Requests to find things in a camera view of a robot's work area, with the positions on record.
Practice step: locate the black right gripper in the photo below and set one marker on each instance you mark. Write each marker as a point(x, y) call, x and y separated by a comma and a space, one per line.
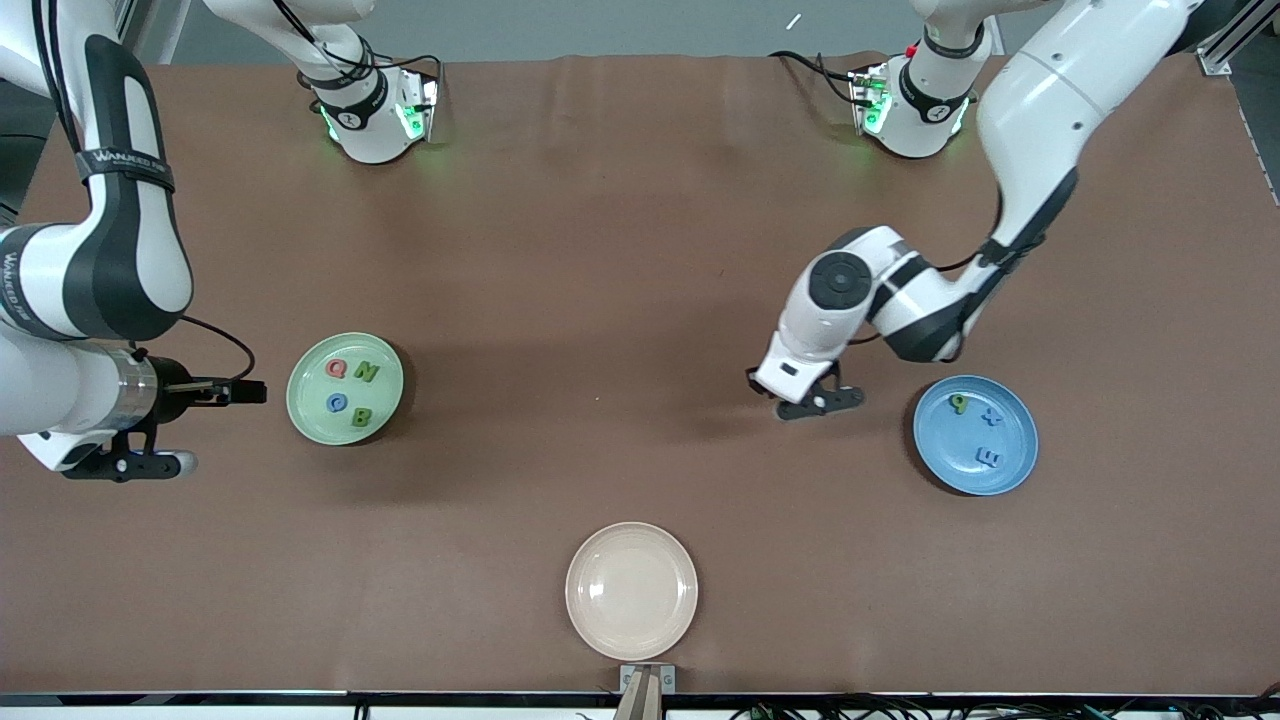
point(176, 385)

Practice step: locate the blue capital letter G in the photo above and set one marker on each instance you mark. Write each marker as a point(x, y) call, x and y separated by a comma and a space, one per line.
point(331, 403)

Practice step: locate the pink capital letter Q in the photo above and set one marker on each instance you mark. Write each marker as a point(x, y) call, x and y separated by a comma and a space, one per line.
point(330, 369)

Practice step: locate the green capital letter B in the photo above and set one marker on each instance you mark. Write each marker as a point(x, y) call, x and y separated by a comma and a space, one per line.
point(361, 418)

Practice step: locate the green capital letter N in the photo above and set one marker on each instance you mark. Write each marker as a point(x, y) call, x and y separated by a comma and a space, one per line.
point(367, 372)

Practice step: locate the green lowercase letter q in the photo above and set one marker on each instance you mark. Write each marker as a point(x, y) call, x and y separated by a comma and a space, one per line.
point(960, 403)

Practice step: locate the blue lowercase letter m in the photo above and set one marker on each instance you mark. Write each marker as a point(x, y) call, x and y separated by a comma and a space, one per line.
point(988, 458)

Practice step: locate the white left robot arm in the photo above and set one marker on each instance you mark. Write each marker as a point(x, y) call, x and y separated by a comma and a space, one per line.
point(1040, 110)

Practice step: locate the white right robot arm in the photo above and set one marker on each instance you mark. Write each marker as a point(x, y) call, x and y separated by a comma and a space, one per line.
point(130, 270)

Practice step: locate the light green plate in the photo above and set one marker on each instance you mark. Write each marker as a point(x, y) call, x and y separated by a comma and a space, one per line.
point(310, 410)

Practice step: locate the brown table mat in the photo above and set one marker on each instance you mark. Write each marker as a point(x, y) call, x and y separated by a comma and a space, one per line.
point(640, 250)

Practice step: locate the blue plate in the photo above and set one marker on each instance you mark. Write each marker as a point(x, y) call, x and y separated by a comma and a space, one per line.
point(950, 450)

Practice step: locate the beige plate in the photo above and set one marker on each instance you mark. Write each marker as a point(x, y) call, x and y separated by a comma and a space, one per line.
point(631, 591)

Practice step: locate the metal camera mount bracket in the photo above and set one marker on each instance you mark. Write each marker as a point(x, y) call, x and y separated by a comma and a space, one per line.
point(645, 690)

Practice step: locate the aluminium frame profile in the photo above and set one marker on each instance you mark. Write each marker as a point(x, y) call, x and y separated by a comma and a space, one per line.
point(1225, 55)

